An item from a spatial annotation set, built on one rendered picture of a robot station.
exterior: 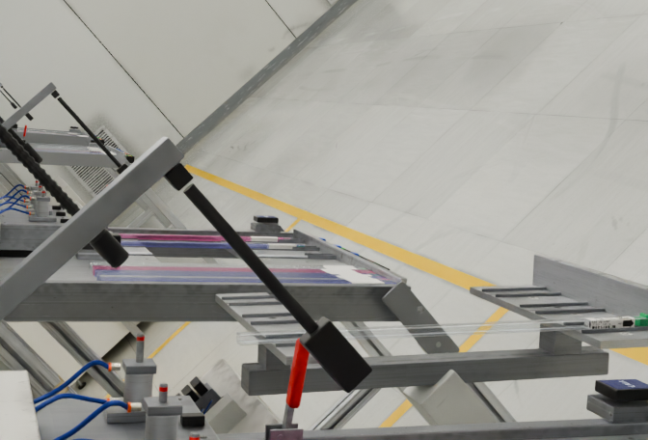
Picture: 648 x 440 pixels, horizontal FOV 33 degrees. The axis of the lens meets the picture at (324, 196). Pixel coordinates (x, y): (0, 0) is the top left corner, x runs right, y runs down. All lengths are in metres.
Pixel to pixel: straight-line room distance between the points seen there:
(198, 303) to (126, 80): 6.70
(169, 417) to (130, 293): 0.98
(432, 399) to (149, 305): 0.57
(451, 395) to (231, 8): 7.34
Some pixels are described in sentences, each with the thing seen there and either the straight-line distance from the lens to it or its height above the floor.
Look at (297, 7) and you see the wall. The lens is 8.70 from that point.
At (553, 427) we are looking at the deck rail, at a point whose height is 0.84.
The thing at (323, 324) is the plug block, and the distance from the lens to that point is 0.66.
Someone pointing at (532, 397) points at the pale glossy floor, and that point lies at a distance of 2.79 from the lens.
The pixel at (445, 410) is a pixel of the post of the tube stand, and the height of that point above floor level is 0.79.
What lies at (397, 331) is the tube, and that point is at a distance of 1.21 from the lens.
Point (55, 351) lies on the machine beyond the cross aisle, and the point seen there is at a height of 0.24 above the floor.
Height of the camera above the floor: 1.44
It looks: 16 degrees down
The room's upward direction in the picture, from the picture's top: 40 degrees counter-clockwise
